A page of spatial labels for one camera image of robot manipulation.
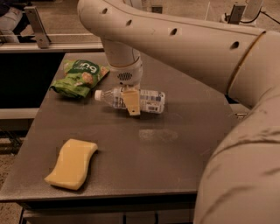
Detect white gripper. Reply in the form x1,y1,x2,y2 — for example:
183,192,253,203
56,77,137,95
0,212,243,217
109,58,143,116

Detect clear plastic tea bottle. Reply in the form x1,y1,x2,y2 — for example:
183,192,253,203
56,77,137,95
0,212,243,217
94,87,165,114

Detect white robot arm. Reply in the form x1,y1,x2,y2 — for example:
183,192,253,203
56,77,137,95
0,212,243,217
78,0,280,224

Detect green snack bag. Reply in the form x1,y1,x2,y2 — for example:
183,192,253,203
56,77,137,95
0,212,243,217
50,59,109,99

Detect yellow sponge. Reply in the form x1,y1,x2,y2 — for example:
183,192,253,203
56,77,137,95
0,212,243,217
45,139,98,190

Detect seated person in background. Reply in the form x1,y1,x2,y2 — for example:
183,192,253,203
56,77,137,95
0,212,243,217
0,0,31,44

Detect middle metal bracket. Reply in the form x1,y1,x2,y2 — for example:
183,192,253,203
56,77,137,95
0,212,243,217
151,6,163,14

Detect metal bracket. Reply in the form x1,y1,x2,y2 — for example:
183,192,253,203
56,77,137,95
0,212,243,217
24,6,50,49
151,6,163,14
227,4,245,25

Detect glass barrier rail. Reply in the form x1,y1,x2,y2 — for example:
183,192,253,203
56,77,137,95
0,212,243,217
0,42,103,53

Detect left metal bracket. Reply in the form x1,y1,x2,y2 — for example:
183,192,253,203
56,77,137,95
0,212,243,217
24,6,50,49

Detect right metal bracket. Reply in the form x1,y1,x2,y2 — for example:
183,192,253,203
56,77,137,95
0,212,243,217
227,4,245,25

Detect white device with cable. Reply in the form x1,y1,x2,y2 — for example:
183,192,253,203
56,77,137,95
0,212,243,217
220,0,273,26

